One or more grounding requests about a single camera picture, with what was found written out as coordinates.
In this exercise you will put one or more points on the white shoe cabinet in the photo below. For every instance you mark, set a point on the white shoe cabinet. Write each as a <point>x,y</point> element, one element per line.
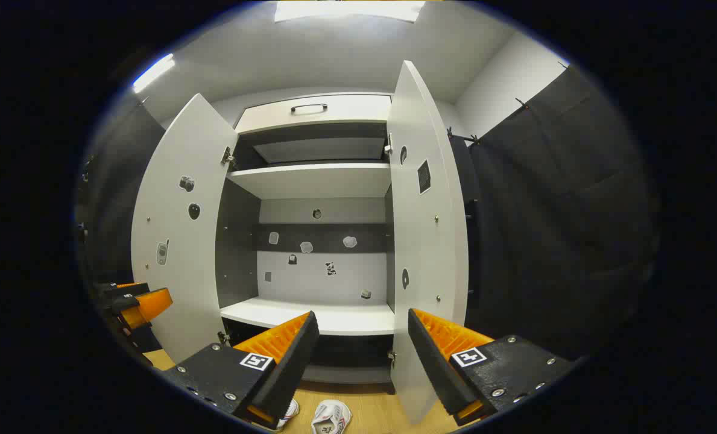
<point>322,319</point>

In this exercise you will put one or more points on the small ceiling light panel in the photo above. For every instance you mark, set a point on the small ceiling light panel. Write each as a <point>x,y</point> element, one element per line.
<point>153,72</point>

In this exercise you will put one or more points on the white shoe cabinet door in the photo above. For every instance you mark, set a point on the white shoe cabinet door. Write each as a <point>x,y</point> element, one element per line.
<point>424,241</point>
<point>177,271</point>

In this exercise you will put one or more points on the black backdrop cloth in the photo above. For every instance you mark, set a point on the black backdrop cloth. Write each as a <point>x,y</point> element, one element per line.
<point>563,229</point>

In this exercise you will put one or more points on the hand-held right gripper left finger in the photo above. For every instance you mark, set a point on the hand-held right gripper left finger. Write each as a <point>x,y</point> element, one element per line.
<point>286,374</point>

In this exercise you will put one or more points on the white canvas shoe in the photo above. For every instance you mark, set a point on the white canvas shoe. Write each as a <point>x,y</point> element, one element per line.
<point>331,415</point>
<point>290,415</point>

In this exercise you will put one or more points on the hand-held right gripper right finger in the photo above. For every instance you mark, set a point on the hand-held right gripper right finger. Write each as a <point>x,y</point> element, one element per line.
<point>436,367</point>

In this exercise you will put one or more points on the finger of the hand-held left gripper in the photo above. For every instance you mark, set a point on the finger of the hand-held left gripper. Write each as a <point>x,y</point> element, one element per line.
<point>126,292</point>
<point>150,306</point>

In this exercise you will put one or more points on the white cabinet drawer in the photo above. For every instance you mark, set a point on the white cabinet drawer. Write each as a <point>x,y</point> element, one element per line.
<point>346,114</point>

